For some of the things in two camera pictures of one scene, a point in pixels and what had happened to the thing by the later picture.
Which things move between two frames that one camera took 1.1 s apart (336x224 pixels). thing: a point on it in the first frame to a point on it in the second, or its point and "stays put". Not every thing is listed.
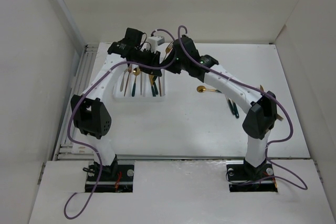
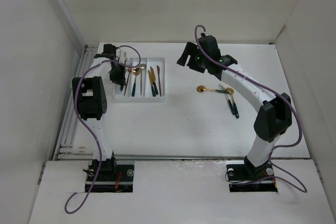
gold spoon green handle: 202,88 stays put
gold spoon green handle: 136,71 stays put
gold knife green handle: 155,86 stays put
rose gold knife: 160,86 stays put
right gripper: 171,68 to 190,49
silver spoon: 140,81 stays put
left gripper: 154,56 to 121,79
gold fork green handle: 169,49 to 134,86
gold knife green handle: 151,76 stays put
